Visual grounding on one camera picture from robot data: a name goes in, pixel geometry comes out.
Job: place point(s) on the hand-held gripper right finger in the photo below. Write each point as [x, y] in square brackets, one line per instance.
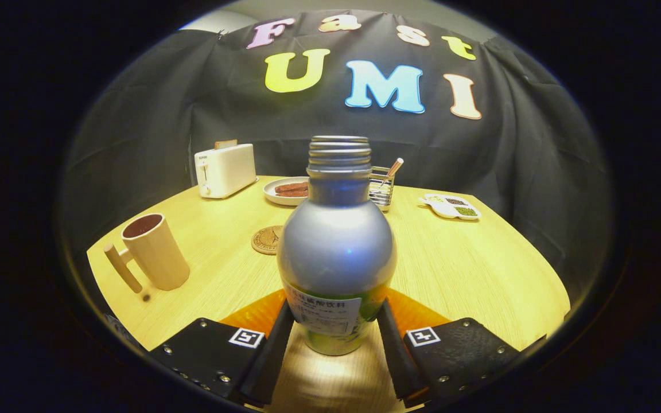
[400, 361]

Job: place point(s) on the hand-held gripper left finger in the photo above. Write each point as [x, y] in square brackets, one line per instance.
[270, 361]

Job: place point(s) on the round cork coaster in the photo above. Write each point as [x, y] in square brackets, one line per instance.
[264, 241]

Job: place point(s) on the silver bottle with green label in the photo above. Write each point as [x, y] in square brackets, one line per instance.
[336, 246]

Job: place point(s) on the wooden table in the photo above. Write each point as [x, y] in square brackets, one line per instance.
[468, 269]

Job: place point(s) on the white sectioned condiment dish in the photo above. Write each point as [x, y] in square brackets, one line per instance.
[451, 207]

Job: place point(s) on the white oval plate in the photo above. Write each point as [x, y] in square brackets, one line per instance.
[276, 195]

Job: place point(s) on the brown sausage piece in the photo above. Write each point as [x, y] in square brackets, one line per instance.
[300, 186]
[299, 194]

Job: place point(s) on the white toaster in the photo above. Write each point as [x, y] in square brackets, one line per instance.
[227, 169]

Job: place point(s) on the toast slice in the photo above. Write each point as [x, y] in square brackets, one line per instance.
[225, 144]

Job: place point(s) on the black backdrop cloth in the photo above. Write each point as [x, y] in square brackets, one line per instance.
[508, 160]

